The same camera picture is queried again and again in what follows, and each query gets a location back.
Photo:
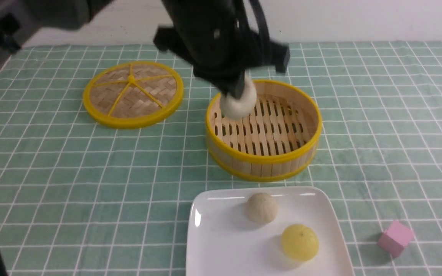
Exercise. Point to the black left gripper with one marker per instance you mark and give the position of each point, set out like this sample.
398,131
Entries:
215,38

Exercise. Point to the white steamed bun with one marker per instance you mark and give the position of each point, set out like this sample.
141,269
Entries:
261,208
237,109

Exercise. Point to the yellow steamed bun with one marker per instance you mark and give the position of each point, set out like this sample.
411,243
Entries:
299,242

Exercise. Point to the white square plate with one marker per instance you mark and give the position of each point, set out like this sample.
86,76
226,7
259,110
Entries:
221,241

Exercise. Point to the bamboo steamer basket yellow rim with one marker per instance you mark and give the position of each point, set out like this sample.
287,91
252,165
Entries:
276,141

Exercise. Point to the bamboo steamer lid yellow rim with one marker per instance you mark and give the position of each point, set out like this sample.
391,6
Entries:
133,95

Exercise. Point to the green checkered tablecloth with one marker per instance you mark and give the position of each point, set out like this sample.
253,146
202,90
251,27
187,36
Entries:
80,199

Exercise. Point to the pink cube block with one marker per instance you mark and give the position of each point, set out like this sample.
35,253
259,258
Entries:
395,238

